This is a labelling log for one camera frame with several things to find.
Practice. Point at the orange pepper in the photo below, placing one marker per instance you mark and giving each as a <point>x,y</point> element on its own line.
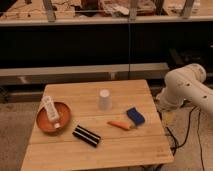
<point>122,125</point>

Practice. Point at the translucent plastic cup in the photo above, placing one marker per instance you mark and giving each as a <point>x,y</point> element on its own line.
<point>104,101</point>

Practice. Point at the blue sponge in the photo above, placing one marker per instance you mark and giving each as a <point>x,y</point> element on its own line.
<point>135,116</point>

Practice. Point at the orange bowl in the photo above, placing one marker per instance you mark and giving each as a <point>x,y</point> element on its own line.
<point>46,126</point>

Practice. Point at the white tube bottle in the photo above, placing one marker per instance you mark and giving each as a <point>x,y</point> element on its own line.
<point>52,113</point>

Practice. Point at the black striped box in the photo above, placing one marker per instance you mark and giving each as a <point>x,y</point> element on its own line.
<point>87,136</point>

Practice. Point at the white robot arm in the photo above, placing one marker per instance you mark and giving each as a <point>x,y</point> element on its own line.
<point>186,83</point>

